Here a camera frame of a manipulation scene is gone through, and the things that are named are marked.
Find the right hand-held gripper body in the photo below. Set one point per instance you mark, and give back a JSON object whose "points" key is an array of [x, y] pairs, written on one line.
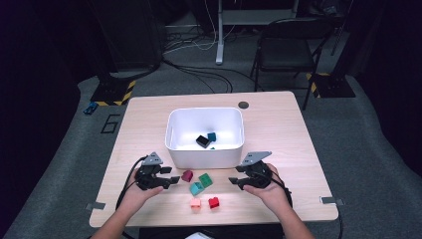
{"points": [[258, 176]]}

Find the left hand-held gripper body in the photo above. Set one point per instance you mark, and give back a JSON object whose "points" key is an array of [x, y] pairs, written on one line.
{"points": [[147, 176]]}

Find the magenta toy block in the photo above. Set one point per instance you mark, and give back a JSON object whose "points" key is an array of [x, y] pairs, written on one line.
{"points": [[187, 175]]}

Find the teal sloped toy block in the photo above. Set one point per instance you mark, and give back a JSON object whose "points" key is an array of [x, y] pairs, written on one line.
{"points": [[196, 188]]}

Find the red toy block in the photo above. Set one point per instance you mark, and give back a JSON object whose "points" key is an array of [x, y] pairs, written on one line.
{"points": [[214, 202]]}

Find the pink toy block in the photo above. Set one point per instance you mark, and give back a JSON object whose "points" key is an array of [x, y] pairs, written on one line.
{"points": [[195, 202]]}

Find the green toy block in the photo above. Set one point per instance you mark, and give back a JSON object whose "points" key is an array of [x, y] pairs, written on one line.
{"points": [[206, 180]]}

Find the blue toy block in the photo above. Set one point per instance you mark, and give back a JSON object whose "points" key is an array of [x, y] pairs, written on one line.
{"points": [[212, 136]]}

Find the black toy block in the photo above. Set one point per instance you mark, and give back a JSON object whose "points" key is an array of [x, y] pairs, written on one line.
{"points": [[203, 141]]}

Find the white storage box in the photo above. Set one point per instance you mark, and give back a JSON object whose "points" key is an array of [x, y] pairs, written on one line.
{"points": [[185, 122]]}

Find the person's left hand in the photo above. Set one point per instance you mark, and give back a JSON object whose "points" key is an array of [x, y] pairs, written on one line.
{"points": [[139, 197]]}

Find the person's right hand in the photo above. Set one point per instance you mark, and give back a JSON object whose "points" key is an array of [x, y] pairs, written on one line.
{"points": [[272, 195]]}

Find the white paper sheet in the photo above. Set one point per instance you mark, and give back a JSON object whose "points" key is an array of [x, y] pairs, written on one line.
{"points": [[199, 236]]}

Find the black table grommet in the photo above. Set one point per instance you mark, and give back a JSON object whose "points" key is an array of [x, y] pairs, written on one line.
{"points": [[243, 105]]}

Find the small blue floor object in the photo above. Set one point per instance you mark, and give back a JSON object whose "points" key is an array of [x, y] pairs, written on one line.
{"points": [[90, 108]]}

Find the black folding chair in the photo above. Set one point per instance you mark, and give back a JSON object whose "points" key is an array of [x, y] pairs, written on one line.
{"points": [[285, 49]]}

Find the large dark panel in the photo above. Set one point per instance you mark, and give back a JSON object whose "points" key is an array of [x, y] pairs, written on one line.
{"points": [[132, 33]]}

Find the grey table edge bracket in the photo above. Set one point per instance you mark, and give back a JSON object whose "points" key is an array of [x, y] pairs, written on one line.
{"points": [[331, 200], [95, 206]]}

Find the black yellow-striped base plate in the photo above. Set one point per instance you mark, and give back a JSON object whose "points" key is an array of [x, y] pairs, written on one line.
{"points": [[111, 91], [331, 87]]}

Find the white desk frame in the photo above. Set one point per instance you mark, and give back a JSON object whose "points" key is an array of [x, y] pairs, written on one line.
{"points": [[219, 40]]}

